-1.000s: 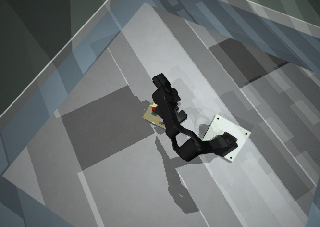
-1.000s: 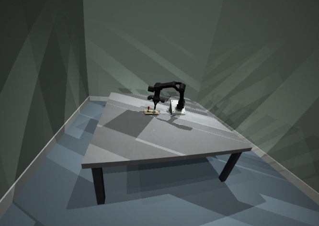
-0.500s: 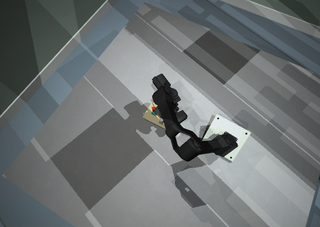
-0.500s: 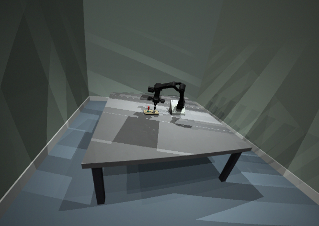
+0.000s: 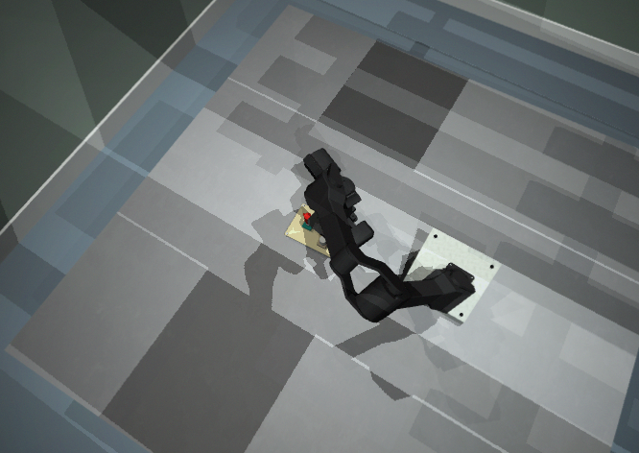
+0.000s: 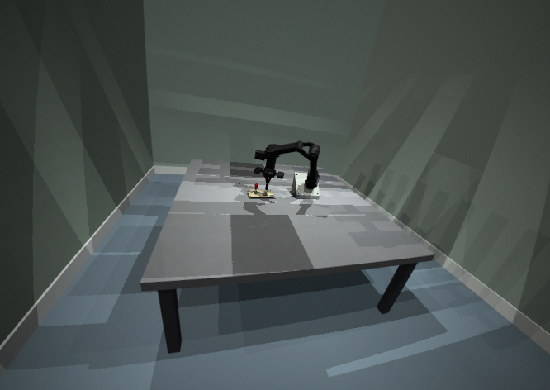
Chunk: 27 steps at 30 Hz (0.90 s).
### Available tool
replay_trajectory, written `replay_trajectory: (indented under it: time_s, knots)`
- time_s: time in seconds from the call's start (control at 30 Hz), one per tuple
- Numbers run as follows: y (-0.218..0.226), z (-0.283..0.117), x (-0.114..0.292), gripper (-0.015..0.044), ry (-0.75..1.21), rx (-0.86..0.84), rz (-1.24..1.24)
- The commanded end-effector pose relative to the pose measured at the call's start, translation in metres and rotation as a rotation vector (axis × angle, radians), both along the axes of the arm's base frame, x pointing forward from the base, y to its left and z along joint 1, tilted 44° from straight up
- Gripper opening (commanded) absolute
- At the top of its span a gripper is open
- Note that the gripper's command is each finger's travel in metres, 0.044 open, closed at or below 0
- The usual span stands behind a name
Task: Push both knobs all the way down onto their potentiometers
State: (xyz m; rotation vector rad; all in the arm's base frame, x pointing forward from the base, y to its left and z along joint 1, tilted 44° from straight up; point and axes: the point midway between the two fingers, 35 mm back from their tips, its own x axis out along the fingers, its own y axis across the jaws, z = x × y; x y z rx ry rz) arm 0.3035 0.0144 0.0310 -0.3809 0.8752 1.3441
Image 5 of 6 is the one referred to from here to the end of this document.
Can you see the beige circuit board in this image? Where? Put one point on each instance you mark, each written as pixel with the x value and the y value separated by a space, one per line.
pixel 300 231

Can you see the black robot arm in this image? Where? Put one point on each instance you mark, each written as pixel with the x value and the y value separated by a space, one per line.
pixel 328 195

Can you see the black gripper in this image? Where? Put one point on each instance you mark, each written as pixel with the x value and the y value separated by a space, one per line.
pixel 361 232

